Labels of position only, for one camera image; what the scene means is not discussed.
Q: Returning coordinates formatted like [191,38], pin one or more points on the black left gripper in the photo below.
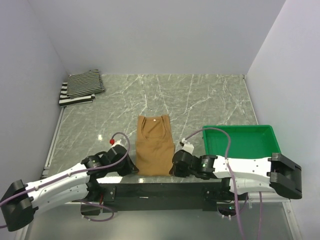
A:
[130,167]

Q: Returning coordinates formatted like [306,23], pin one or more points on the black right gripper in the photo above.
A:
[175,171]

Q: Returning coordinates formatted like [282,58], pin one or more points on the tan tank top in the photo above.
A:
[154,146]

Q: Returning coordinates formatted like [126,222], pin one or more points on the wide striped black white tank top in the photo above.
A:
[65,100]

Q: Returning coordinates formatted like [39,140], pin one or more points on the thin striped black tank top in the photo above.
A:
[87,83]

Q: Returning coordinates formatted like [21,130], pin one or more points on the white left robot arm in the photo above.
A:
[22,201]

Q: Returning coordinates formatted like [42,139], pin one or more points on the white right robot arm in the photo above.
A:
[275,174]

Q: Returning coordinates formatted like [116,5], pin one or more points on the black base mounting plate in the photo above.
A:
[162,196]

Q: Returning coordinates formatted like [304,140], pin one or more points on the green plastic bin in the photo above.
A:
[247,141]

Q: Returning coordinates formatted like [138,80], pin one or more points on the aluminium rail frame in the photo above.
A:
[191,101]

